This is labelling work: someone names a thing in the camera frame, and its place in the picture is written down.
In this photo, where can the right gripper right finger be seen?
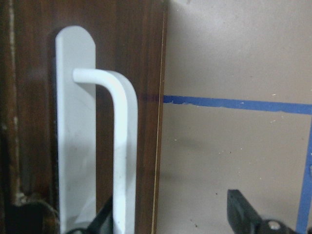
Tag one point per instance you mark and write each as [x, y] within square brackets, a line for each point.
[244, 219]

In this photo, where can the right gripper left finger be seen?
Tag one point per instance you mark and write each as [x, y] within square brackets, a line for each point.
[101, 224]

